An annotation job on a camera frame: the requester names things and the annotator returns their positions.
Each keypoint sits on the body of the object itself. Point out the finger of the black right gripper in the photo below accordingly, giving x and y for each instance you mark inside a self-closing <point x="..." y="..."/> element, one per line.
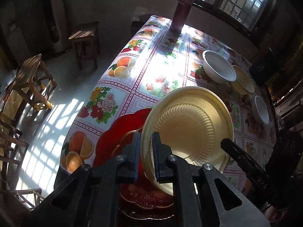
<point x="243" y="163"/>

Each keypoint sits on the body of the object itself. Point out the light wooden stool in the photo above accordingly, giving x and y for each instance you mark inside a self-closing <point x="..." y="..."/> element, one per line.
<point x="34" y="83"/>

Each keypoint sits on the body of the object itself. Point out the small white paper bowl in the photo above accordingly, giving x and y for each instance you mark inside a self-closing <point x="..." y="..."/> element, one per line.
<point x="259" y="110"/>

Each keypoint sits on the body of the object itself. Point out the gold paper plate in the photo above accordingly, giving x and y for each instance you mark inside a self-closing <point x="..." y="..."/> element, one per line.
<point x="192" y="121"/>

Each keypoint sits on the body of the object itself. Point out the beige paper bowl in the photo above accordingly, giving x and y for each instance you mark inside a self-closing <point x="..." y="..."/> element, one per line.
<point x="243" y="84"/>

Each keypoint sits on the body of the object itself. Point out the maroon thermos bottle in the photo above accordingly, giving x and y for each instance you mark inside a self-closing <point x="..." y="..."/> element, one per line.
<point x="180" y="16"/>

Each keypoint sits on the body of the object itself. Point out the wooden chair frame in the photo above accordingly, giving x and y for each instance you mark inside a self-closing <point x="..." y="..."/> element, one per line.
<point x="13" y="151"/>

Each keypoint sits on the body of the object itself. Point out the floral fruit tablecloth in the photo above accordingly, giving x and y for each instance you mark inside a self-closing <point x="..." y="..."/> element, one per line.
<point x="152" y="64"/>

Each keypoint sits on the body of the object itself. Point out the dark wooden stool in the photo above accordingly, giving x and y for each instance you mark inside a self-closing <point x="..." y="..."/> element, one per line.
<point x="86" y="34"/>

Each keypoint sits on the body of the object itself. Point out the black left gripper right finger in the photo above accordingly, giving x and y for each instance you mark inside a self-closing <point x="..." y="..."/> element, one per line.
<point x="202" y="195"/>

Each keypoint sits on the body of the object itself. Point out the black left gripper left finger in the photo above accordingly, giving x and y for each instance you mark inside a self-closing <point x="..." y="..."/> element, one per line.
<point x="88" y="197"/>

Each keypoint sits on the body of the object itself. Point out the large white paper bowl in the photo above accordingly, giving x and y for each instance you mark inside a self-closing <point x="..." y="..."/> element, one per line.
<point x="218" y="68"/>

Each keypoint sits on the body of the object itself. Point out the white tower air conditioner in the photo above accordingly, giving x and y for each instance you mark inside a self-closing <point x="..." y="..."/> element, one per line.
<point x="58" y="12"/>

